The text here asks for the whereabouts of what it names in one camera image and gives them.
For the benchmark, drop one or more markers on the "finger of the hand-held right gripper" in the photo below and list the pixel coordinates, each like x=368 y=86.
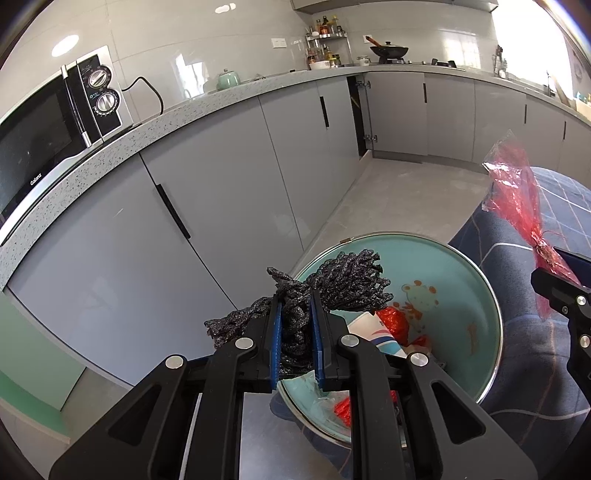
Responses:
x=561 y=288
x=577 y=266

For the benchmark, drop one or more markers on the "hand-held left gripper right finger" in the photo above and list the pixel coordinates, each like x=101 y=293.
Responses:
x=318 y=350

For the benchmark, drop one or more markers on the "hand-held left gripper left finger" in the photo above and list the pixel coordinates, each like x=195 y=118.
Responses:
x=276 y=355

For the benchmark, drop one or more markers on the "printed paper cup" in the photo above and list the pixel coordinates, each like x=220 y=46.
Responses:
x=369 y=333

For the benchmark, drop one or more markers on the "clear bag with red print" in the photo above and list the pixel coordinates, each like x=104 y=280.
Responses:
x=323 y=407

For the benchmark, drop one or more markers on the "red mesh net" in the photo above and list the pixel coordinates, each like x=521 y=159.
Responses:
x=344 y=410

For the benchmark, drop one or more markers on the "dark knitted cloth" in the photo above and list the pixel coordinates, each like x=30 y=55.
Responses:
x=351 y=286

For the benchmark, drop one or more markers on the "red plastic bag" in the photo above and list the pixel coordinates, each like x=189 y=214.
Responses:
x=395 y=323

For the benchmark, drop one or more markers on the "red cellophane wrap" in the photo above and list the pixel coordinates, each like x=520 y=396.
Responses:
x=512 y=194

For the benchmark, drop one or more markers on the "teal cartoon-print bin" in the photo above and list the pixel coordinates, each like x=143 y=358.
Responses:
x=443 y=314

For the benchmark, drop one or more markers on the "blue plaid tablecloth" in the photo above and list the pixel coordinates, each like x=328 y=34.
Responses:
x=521 y=360

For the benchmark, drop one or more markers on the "leaning grey board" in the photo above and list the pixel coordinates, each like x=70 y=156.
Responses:
x=564 y=94

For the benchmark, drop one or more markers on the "steel sink faucet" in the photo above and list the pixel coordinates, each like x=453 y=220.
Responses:
x=549 y=85

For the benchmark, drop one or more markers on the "grey base cabinets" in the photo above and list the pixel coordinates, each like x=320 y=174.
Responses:
x=115 y=240

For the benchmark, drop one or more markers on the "knife holder with knives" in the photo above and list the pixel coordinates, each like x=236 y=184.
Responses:
x=499 y=64

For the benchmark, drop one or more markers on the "bright window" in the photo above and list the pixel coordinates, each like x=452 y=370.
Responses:
x=526 y=37

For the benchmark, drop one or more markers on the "light green cabinet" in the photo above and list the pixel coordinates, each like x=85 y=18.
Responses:
x=32 y=350

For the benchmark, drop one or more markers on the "black gas stove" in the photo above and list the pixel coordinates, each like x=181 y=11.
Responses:
x=438 y=63

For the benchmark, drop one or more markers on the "green teapot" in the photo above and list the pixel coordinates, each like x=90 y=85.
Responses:
x=229 y=81

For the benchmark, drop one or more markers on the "white bowl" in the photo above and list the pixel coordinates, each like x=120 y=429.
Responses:
x=320 y=66

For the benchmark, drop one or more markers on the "black wok with lid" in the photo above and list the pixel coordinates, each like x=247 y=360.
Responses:
x=390 y=50

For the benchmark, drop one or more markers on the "small white pot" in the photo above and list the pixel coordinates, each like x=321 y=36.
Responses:
x=364 y=60

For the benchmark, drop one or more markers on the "steel corner spice rack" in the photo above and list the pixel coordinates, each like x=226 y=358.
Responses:
x=341 y=41

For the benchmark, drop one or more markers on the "silver microwave oven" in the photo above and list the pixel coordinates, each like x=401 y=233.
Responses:
x=37 y=147

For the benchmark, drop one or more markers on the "group of seasoning bottles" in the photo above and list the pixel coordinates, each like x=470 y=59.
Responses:
x=325 y=30

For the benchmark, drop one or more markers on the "small white wall socket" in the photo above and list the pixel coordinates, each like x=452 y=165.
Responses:
x=279 y=43

